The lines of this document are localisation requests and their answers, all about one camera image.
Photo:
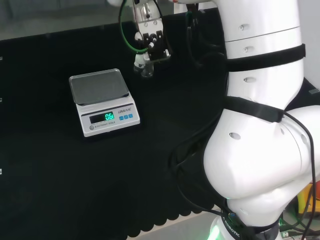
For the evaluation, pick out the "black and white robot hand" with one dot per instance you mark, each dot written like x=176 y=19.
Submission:
x=150 y=26

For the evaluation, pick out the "small clear glass beaker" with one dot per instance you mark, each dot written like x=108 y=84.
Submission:
x=148 y=71

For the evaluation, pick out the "white electronic balance steel pan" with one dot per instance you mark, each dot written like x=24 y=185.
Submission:
x=105 y=120

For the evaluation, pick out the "black scalloped bench cloth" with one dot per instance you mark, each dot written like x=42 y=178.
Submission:
x=62 y=187

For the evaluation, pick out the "yellow emergency stop button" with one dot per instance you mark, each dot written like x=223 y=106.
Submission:
x=303 y=200

